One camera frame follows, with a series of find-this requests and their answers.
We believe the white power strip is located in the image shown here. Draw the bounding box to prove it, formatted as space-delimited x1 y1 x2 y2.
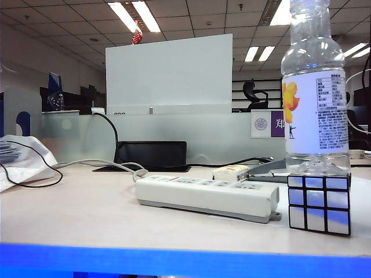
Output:
134 174 282 224

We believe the ceiling light strip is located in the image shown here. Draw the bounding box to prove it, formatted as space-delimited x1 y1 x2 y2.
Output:
351 47 371 58
343 42 369 58
107 2 140 34
269 0 292 26
244 46 259 63
258 45 275 62
132 1 162 33

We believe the blue edge strip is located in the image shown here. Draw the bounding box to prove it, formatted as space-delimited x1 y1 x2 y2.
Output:
0 243 371 278

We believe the frosted glass desk divider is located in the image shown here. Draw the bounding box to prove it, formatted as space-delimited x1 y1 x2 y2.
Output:
40 112 288 166

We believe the yellow tissue pack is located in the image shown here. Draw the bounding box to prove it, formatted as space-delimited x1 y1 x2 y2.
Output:
212 164 250 182

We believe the white partition board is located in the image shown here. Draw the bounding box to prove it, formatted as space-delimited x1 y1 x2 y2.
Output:
105 34 234 116

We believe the black office chair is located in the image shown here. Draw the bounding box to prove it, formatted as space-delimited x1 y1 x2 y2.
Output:
242 80 269 112

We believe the grey stapler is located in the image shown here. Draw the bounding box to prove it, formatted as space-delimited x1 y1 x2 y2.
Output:
248 158 288 184

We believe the purple white name plate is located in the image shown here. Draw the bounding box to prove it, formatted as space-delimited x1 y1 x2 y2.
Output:
250 109 286 139

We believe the red hanging ornament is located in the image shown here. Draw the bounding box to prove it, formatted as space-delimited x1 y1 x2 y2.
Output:
132 20 144 46

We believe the clear labelled water bottle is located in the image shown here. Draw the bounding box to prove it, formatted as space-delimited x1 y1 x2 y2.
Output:
280 0 351 177

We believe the blue acrylic sign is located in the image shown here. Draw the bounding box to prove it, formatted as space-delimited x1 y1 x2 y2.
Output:
47 71 65 112

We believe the silver mirror puzzle cube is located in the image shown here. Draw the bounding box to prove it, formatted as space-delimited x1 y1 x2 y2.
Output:
287 173 352 236

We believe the white paper stack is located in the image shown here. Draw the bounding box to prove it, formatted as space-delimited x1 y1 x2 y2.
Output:
0 134 59 193

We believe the black monitor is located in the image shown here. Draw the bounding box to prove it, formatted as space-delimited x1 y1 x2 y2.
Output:
346 86 371 151

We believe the white power strip cable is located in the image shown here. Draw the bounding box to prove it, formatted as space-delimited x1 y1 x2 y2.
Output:
53 159 149 183

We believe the thick black cable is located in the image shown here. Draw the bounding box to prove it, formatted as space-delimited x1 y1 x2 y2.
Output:
92 112 275 169

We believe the thin black wire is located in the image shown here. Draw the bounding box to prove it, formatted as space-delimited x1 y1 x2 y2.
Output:
0 140 64 188

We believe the white looped cable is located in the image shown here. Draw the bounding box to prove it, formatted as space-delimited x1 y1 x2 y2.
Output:
344 68 371 134

